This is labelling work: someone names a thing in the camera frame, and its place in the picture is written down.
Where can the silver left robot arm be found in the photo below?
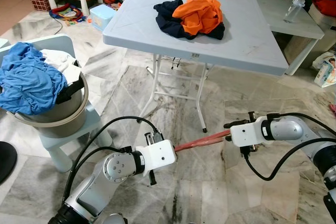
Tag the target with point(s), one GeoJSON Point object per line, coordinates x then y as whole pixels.
{"type": "Point", "coordinates": [89, 192]}

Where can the grey robot foot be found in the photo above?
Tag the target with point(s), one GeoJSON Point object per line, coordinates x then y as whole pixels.
{"type": "Point", "coordinates": [113, 220]}

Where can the pink floor cloth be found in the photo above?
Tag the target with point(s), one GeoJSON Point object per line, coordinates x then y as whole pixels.
{"type": "Point", "coordinates": [333, 109]}

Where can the small white side table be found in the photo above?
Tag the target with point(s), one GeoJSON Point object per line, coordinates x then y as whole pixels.
{"type": "Point", "coordinates": [273, 14]}

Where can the black cloth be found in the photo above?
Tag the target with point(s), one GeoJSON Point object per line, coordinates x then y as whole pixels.
{"type": "Point", "coordinates": [71, 92]}

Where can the navy blue garment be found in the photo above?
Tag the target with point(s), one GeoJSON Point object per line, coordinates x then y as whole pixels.
{"type": "Point", "coordinates": [165, 19]}

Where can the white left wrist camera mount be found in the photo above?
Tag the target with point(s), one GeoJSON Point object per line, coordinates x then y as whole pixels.
{"type": "Point", "coordinates": [157, 156]}

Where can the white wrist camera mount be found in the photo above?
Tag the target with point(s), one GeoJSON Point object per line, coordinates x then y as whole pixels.
{"type": "Point", "coordinates": [248, 134]}
{"type": "Point", "coordinates": [157, 156]}

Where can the black standing fan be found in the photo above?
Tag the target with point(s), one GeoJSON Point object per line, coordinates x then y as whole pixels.
{"type": "Point", "coordinates": [5, 161]}

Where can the colourful toy pile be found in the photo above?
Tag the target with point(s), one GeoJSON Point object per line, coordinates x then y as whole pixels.
{"type": "Point", "coordinates": [67, 14]}

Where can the pink plastic clothes hanger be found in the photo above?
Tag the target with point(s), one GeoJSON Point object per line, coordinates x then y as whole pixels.
{"type": "Point", "coordinates": [202, 140]}

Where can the clear plastic bottle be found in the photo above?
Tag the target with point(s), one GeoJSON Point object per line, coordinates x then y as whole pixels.
{"type": "Point", "coordinates": [294, 11]}

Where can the diaper package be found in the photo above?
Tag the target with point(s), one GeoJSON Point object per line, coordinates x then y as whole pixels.
{"type": "Point", "coordinates": [325, 72]}

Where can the white laundry basket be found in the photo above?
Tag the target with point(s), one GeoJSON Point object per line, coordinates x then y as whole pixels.
{"type": "Point", "coordinates": [323, 24]}

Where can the light blue storage box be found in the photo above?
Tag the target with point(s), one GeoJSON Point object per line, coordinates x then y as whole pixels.
{"type": "Point", "coordinates": [102, 17]}

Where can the orange shirt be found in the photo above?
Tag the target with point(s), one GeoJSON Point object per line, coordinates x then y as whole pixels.
{"type": "Point", "coordinates": [199, 17]}

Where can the beige wicker basket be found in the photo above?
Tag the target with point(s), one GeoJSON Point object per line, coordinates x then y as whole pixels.
{"type": "Point", "coordinates": [296, 51]}

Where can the grey laundry basin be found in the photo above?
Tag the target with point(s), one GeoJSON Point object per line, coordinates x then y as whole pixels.
{"type": "Point", "coordinates": [58, 120]}

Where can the red cloth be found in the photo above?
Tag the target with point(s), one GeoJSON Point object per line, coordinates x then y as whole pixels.
{"type": "Point", "coordinates": [325, 6]}

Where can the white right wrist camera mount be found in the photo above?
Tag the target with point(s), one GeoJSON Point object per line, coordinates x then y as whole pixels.
{"type": "Point", "coordinates": [248, 134]}

